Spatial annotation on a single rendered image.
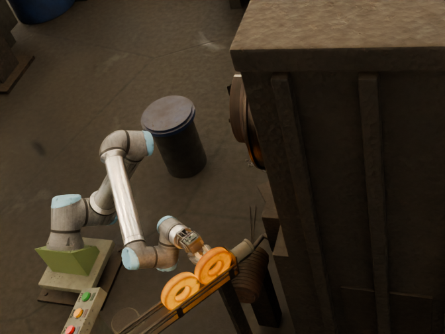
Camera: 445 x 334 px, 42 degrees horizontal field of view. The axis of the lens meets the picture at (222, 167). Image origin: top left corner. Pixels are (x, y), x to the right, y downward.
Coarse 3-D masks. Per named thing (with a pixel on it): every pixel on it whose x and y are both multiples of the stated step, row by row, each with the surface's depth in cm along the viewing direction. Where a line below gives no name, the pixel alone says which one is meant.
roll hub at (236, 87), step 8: (232, 80) 206; (240, 80) 205; (232, 88) 204; (240, 88) 203; (232, 96) 204; (232, 104) 204; (232, 112) 204; (232, 120) 205; (232, 128) 207; (240, 128) 206; (240, 136) 209
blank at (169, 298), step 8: (184, 272) 213; (176, 280) 210; (184, 280) 211; (192, 280) 214; (168, 288) 209; (176, 288) 210; (192, 288) 216; (168, 296) 210; (176, 296) 217; (184, 296) 217; (168, 304) 212; (176, 304) 215
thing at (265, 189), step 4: (228, 88) 291; (228, 92) 293; (260, 184) 337; (264, 184) 336; (268, 184) 336; (260, 188) 335; (264, 188) 334; (268, 188) 334; (260, 192) 333; (264, 192) 332; (268, 192) 332; (264, 196) 330; (268, 196) 330; (272, 196) 329; (264, 200) 329; (268, 200) 328; (272, 200) 327
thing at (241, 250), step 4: (244, 240) 228; (248, 240) 228; (240, 244) 227; (244, 244) 227; (248, 244) 226; (236, 248) 226; (240, 248) 225; (244, 248) 226; (248, 248) 226; (252, 248) 227; (236, 252) 224; (240, 252) 225; (244, 252) 225; (248, 252) 227; (236, 256) 224; (240, 256) 225; (244, 256) 226
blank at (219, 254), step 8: (216, 248) 217; (208, 256) 214; (216, 256) 215; (224, 256) 219; (200, 264) 214; (208, 264) 215; (216, 264) 223; (224, 264) 222; (200, 272) 214; (208, 272) 217; (216, 272) 222; (200, 280) 217; (208, 280) 220
